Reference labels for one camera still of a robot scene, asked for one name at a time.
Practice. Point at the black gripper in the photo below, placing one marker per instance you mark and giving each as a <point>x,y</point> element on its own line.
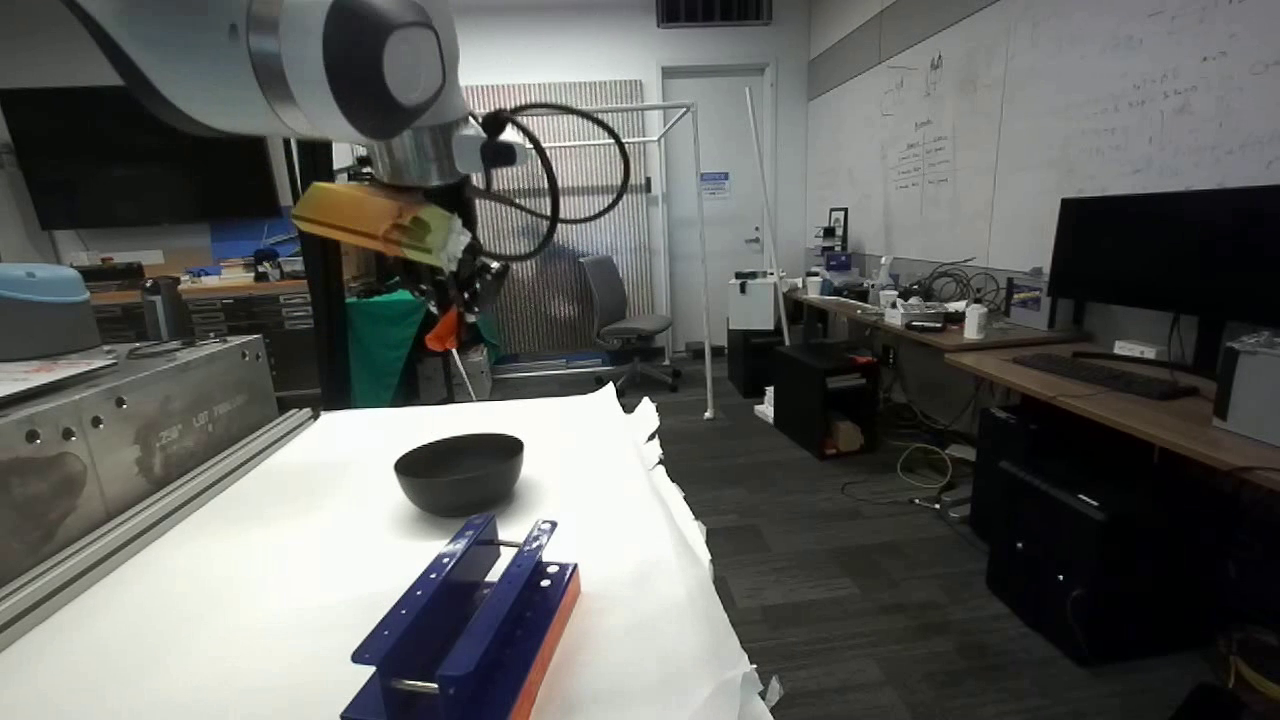
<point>468,287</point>

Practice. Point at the small orange object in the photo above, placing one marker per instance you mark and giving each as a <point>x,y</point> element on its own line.
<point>447,335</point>

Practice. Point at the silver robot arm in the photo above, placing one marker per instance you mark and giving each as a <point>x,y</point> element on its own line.
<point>382,72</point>

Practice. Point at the black bowl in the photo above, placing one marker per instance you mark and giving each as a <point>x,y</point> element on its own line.
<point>462,473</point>

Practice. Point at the grey office chair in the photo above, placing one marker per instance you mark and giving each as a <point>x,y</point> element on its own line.
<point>571,317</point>

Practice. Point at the green cloth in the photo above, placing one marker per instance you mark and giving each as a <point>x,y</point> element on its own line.
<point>382,338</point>

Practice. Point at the white door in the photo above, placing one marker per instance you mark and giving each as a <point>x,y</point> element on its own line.
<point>714,192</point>

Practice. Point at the blue metal rack with orange side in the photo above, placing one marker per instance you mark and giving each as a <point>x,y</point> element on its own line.
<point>475,632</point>

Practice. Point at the black computer tower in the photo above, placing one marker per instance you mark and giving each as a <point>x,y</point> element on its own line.
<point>826,398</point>

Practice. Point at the white paper table cover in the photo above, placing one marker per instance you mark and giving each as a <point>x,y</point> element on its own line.
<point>251,605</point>

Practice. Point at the grey metal machine block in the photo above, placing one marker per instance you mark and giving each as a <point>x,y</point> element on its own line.
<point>85,448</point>

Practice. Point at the black keyboard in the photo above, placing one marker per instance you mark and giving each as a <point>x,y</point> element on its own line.
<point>1107,378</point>

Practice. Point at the black cabinet under desk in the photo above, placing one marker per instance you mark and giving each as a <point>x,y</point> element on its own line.
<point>1110,546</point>

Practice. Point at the wooden desk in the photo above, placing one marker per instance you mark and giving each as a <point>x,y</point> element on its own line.
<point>1002,358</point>

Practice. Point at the black computer monitor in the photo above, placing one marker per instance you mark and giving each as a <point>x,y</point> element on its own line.
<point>1202,254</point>

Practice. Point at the yellow wrist camera mount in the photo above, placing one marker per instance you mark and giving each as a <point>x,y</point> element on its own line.
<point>382,220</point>

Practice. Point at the white whiteboard wall panel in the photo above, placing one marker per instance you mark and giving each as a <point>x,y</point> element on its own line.
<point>952,129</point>

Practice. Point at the aluminium frame rail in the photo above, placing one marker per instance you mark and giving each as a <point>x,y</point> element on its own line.
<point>85,562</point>

